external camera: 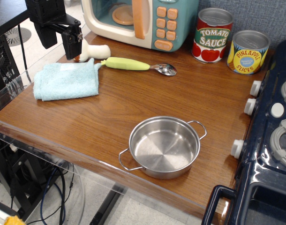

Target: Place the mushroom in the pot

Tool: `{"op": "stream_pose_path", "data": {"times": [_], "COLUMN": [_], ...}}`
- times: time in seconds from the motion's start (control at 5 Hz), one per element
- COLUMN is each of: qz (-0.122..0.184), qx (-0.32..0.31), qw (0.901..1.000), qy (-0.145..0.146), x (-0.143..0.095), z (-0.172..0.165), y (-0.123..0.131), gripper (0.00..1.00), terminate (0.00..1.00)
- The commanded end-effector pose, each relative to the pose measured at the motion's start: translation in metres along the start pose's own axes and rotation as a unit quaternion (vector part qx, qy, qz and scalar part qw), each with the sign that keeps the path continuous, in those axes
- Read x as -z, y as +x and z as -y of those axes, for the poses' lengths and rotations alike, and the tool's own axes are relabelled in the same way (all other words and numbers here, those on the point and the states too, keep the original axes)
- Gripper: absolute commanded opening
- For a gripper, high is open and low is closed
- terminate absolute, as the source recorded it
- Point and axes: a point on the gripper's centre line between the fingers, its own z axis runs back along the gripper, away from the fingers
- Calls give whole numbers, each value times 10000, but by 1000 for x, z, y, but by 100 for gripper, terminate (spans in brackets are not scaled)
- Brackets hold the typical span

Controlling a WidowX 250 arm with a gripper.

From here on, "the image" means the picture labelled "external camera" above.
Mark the tomato sauce can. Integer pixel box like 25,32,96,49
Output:
192,7,234,63

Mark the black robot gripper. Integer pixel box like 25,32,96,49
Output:
25,0,83,60

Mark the light blue folded towel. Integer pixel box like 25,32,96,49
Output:
33,59,101,101

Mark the pineapple slices can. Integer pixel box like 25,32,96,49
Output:
227,30,271,75

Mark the toy microwave oven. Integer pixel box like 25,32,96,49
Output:
81,0,199,52

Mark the green handled metal spoon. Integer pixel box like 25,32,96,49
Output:
100,57,178,76

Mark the white plush mushroom utensil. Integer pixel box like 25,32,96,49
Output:
73,39,111,62

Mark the stainless steel pot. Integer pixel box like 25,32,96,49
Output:
118,116,207,180

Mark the dark blue toy stove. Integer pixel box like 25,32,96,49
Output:
202,40,286,225

